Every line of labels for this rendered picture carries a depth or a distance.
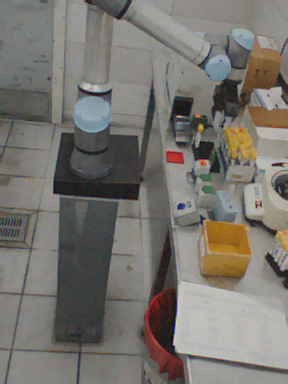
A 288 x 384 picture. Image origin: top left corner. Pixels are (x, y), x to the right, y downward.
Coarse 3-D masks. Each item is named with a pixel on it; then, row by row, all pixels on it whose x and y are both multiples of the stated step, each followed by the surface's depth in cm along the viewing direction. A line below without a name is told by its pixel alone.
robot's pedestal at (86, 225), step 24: (72, 216) 164; (96, 216) 164; (72, 240) 172; (96, 240) 172; (72, 264) 180; (96, 264) 181; (72, 288) 189; (96, 288) 190; (72, 312) 200; (96, 312) 200; (72, 336) 212; (96, 336) 212
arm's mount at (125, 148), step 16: (64, 144) 170; (112, 144) 173; (128, 144) 173; (64, 160) 163; (128, 160) 166; (64, 176) 157; (112, 176) 158; (128, 176) 159; (64, 192) 158; (80, 192) 158; (96, 192) 158; (112, 192) 159; (128, 192) 159
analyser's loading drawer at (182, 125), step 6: (174, 114) 201; (180, 114) 202; (186, 114) 202; (174, 120) 197; (180, 120) 195; (186, 120) 195; (174, 126) 195; (180, 126) 192; (186, 126) 192; (180, 132) 187; (186, 132) 192; (180, 138) 189; (186, 138) 189; (192, 138) 189
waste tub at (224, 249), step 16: (208, 224) 144; (224, 224) 144; (240, 224) 145; (208, 240) 149; (224, 240) 149; (240, 240) 147; (208, 256) 135; (224, 256) 135; (240, 256) 135; (208, 272) 139; (224, 272) 139; (240, 272) 139
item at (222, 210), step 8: (224, 192) 155; (216, 200) 157; (224, 200) 152; (232, 200) 153; (216, 208) 157; (224, 208) 150; (232, 208) 150; (216, 216) 157; (224, 216) 150; (232, 216) 150
